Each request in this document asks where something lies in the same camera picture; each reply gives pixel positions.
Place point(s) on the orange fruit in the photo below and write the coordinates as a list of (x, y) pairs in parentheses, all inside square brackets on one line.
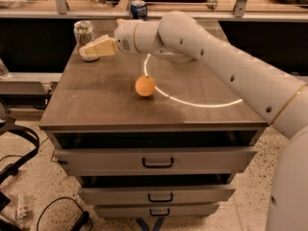
[(145, 86)]

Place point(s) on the grey drawer cabinet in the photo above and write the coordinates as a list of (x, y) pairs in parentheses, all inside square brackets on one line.
[(95, 105)]

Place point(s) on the top drawer with handle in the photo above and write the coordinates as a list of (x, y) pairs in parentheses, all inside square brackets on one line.
[(155, 161)]

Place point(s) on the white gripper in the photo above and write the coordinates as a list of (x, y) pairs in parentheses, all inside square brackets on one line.
[(124, 38)]

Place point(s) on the blue pepsi can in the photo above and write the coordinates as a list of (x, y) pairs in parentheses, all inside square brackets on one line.
[(138, 9)]

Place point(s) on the middle drawer with handle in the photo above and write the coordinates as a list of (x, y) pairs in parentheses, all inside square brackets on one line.
[(156, 195)]

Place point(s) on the bottom drawer with handle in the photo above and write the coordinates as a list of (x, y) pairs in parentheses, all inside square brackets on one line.
[(156, 211)]

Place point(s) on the green white 7up can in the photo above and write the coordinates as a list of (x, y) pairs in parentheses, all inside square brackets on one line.
[(83, 32)]

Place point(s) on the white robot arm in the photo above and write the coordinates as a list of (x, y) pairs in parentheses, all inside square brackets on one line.
[(278, 97)]

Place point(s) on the clear plastic bottle on floor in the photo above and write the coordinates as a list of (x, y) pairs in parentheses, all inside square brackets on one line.
[(21, 209)]

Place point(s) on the drawer with handle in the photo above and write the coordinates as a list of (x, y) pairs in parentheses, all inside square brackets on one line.
[(156, 195), (155, 161), (156, 211)]

